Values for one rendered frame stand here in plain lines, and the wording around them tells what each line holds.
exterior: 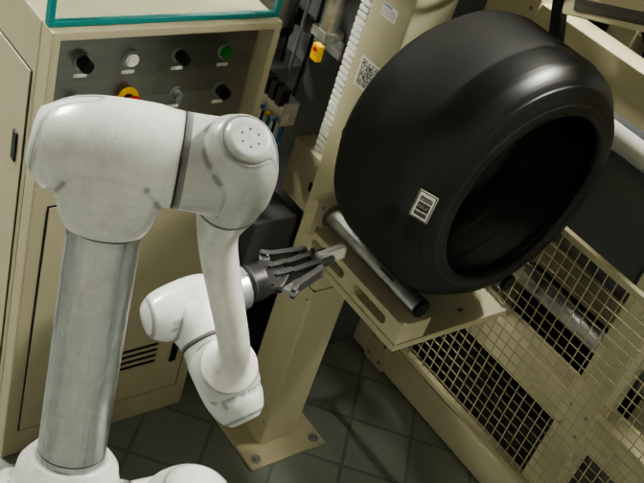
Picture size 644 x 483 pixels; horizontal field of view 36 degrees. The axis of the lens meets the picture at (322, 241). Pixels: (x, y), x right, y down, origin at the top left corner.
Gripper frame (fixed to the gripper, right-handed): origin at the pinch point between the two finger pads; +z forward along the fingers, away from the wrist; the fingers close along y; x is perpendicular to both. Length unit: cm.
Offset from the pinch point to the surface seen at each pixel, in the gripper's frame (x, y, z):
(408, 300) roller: 14.3, -7.7, 18.5
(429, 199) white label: -19.4, -11.3, 11.4
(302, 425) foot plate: 107, 27, 30
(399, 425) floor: 112, 16, 61
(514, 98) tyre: -37.3, -9.7, 28.0
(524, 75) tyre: -40, -7, 32
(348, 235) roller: 14.1, 15.3, 18.6
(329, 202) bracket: 10.9, 23.9, 18.5
